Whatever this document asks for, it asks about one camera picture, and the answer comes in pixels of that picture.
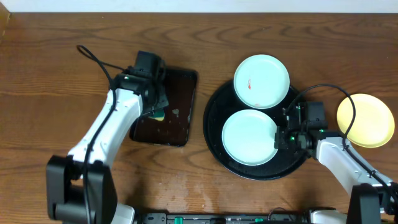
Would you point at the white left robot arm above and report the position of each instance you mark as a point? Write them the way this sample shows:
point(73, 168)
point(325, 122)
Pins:
point(80, 187)

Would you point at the mint plate with red stain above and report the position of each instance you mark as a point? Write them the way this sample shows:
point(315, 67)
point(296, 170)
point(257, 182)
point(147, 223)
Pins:
point(248, 137)

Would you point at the rectangular black tray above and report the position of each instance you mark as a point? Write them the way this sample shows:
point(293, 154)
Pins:
point(180, 86)

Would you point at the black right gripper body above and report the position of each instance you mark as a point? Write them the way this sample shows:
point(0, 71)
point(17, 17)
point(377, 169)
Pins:
point(289, 139)

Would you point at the yellow plate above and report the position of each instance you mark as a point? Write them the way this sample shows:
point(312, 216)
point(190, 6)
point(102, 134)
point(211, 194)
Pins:
point(374, 123)

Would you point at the round black tray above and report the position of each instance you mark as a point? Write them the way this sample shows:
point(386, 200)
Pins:
point(222, 104)

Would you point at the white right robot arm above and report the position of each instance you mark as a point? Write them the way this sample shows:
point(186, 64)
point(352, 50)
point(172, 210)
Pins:
point(371, 193)

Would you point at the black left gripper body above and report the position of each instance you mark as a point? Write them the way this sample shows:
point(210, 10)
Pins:
point(160, 101)

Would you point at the mint plate far side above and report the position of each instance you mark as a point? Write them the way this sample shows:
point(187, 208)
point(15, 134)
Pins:
point(261, 81)

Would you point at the green yellow sponge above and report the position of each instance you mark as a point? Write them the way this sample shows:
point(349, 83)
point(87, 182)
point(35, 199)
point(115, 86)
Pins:
point(158, 115)

